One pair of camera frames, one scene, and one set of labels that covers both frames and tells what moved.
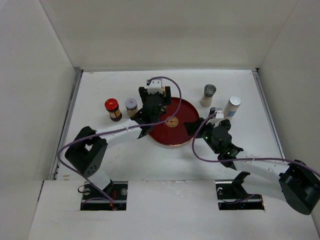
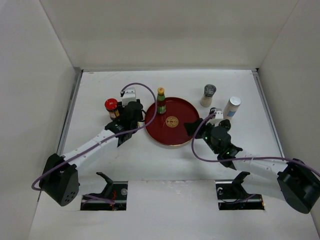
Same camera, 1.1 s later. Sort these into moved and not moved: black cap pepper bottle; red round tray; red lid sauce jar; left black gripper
Moved: left black gripper
Not moved: black cap pepper bottle; red lid sauce jar; red round tray
